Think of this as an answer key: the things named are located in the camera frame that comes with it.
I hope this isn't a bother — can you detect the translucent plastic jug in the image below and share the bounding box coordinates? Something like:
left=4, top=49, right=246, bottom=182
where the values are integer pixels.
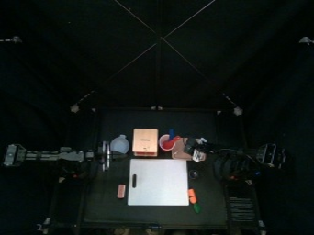
left=110, top=134, right=131, bottom=155

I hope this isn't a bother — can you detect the white cutting board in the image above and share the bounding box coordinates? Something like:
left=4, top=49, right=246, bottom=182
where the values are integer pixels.
left=127, top=158, right=190, bottom=207

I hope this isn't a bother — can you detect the red utensil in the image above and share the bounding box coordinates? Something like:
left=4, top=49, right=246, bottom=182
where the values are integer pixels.
left=163, top=135, right=182, bottom=148

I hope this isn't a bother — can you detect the black panel with white text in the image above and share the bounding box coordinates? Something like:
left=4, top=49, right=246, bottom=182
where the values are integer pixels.
left=227, top=187, right=261, bottom=229

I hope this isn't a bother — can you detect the pink salmon sushi toy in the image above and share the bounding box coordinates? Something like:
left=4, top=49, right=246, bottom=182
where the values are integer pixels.
left=117, top=184, right=127, bottom=199

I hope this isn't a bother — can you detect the wooden box with slot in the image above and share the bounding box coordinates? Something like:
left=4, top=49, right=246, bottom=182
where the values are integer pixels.
left=131, top=128, right=159, bottom=158

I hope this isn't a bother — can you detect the red cup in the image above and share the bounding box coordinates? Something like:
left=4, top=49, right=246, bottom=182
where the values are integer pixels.
left=158, top=133, right=179, bottom=152

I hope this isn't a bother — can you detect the small dark round bowl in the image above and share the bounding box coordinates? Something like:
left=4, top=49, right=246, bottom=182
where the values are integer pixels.
left=187, top=169, right=202, bottom=180

